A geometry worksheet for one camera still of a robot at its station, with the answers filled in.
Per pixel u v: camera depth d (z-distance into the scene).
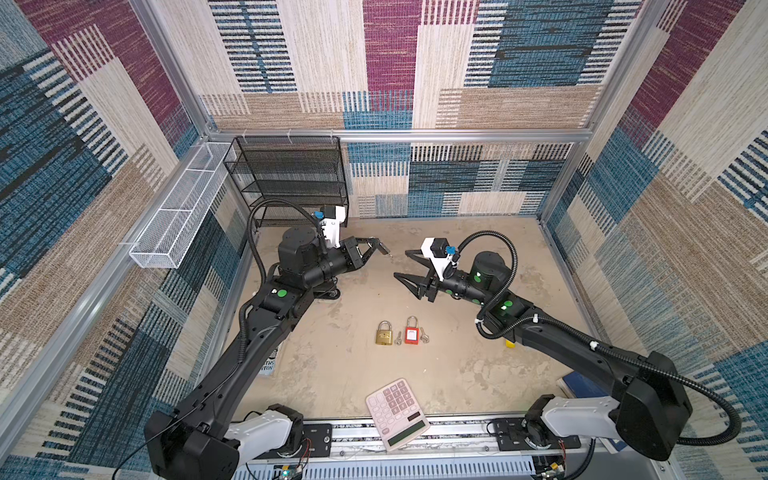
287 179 1.08
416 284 0.62
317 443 0.73
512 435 0.73
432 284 0.61
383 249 0.68
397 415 0.76
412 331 0.89
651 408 0.39
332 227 0.62
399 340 0.90
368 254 0.66
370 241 0.67
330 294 0.98
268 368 0.82
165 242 0.91
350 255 0.59
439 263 0.59
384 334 0.90
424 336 0.90
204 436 0.38
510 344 0.57
